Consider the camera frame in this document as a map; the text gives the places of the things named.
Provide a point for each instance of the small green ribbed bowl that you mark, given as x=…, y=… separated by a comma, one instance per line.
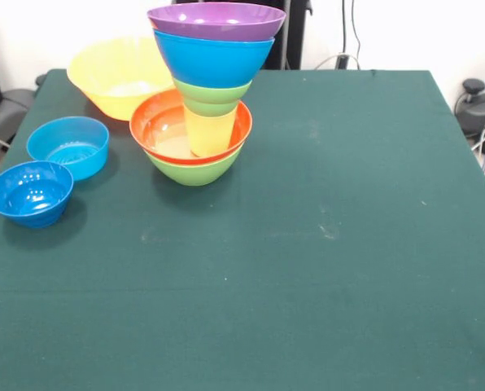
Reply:
x=214, y=95

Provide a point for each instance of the dark green table cloth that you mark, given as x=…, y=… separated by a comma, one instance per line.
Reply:
x=307, y=285

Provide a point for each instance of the small dark blue bowl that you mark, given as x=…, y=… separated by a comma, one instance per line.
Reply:
x=27, y=195

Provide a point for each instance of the translucent teal plastic bowl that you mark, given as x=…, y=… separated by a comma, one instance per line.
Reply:
x=63, y=138

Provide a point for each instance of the yellow plastic cup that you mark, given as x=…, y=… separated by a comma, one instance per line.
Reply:
x=210, y=134

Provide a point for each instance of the black pedestal foot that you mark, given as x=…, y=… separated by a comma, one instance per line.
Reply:
x=476, y=106
x=6, y=110

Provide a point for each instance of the large green plastic bowl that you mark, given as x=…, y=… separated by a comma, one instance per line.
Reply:
x=193, y=173

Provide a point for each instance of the purple plastic bowl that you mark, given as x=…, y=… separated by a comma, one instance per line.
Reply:
x=210, y=20

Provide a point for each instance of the red plastic bowl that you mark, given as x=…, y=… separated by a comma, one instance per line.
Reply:
x=157, y=134

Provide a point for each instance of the orange plastic bowl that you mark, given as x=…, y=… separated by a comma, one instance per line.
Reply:
x=104, y=69

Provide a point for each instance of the bright blue plastic bowl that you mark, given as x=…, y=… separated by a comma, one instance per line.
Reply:
x=214, y=61

